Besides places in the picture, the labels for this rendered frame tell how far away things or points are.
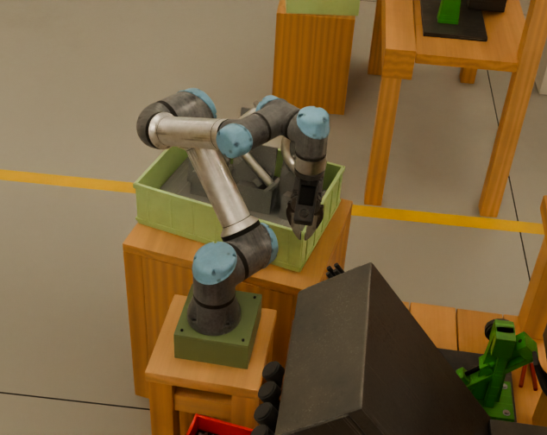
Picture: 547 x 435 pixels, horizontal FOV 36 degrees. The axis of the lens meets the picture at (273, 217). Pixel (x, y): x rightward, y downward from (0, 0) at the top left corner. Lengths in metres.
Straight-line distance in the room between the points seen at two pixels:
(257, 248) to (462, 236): 2.15
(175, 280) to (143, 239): 0.18
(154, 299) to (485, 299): 1.66
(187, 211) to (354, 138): 2.24
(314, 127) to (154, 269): 1.15
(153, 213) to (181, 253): 0.18
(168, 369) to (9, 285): 1.70
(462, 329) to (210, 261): 0.80
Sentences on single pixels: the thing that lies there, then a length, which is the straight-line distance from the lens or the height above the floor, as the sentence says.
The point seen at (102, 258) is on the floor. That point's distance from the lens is 4.04.
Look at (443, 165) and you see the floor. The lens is 4.80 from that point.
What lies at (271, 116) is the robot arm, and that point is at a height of 1.62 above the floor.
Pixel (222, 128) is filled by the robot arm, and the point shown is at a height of 1.60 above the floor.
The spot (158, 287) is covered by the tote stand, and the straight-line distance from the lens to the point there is 2.95.
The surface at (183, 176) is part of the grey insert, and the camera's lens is 3.08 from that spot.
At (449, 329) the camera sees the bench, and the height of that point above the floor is 0.88.
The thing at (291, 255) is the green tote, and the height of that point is 0.85.
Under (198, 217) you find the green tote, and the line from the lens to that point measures 2.81.
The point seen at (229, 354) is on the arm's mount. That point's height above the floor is 0.90.
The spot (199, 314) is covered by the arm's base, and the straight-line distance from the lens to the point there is 2.32.
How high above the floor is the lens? 2.65
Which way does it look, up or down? 39 degrees down
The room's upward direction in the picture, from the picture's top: 4 degrees clockwise
